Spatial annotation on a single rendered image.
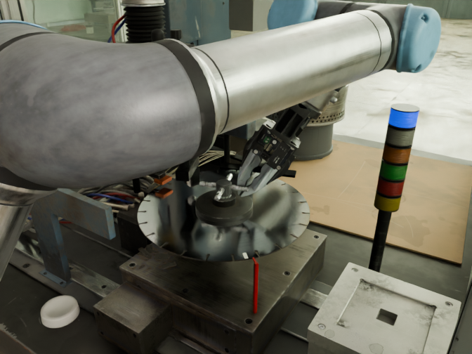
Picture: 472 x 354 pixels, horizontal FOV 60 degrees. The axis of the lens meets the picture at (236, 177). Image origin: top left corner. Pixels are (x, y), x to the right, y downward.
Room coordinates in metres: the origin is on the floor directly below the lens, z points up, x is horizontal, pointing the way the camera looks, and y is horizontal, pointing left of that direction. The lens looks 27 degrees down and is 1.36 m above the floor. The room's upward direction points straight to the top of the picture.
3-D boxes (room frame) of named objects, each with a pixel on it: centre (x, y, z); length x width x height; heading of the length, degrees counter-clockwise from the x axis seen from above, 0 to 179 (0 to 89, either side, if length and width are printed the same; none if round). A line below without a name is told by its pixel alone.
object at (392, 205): (0.66, -0.28, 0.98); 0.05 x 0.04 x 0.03; 147
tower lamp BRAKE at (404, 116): (0.66, -0.28, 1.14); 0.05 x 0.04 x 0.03; 147
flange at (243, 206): (0.69, 0.02, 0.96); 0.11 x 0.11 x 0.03
